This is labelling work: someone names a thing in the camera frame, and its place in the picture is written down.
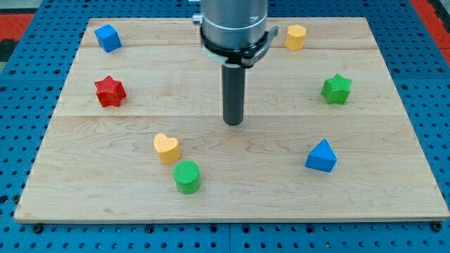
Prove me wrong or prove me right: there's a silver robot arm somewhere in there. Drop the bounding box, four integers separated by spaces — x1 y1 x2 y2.
193 0 269 49

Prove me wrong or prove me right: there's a blue triangle block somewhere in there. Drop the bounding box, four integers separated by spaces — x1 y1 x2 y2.
304 139 338 173

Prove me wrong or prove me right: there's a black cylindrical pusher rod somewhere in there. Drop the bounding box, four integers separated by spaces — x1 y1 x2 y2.
221 66 245 126

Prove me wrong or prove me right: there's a green cylinder block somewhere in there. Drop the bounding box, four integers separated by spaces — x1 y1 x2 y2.
173 160 201 195

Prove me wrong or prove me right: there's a yellow heart block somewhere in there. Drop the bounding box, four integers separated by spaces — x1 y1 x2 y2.
153 133 181 164

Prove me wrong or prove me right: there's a wooden board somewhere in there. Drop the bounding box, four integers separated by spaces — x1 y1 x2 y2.
14 18 449 224

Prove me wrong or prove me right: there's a yellow hexagon block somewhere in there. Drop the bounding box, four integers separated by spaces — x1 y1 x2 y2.
285 25 307 51

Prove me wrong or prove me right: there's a green star block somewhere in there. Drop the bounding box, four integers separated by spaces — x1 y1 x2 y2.
321 74 353 105

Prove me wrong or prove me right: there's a red star block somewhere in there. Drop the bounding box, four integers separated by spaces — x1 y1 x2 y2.
94 76 127 108

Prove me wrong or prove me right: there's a blue cube block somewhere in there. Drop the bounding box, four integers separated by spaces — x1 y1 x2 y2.
94 25 122 53

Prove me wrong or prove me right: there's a black clamp ring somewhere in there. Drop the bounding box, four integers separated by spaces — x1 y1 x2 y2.
199 25 280 69

